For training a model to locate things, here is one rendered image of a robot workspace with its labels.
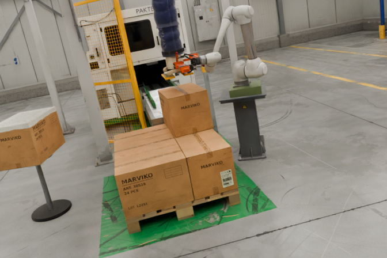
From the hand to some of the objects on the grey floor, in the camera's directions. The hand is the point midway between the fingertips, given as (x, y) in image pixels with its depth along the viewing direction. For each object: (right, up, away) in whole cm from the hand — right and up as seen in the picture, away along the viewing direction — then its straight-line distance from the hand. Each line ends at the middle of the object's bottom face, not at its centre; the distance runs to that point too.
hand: (179, 64), depth 348 cm
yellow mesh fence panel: (-81, -98, +175) cm, 216 cm away
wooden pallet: (-6, -124, +23) cm, 127 cm away
